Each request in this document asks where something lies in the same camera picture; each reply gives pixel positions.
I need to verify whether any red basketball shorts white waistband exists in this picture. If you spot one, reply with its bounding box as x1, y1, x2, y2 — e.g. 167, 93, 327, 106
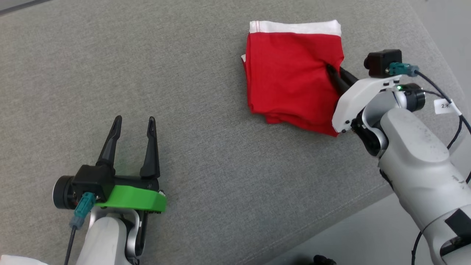
241, 20, 346, 138

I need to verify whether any white paper cable tag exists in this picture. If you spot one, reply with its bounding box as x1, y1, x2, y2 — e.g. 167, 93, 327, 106
434, 98, 463, 116

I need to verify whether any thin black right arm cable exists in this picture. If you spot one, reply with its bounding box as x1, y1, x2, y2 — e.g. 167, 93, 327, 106
410, 89, 471, 265

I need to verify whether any grey fabric sofa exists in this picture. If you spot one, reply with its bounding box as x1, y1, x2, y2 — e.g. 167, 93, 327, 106
0, 0, 463, 265

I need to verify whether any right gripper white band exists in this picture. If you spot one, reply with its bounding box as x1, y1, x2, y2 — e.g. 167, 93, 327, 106
326, 64, 426, 134

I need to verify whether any left camera cable teal plug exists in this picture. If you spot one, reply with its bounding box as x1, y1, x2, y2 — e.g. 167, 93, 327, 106
63, 192, 97, 265

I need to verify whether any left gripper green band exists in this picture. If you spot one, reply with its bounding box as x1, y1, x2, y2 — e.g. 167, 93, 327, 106
52, 115, 167, 213

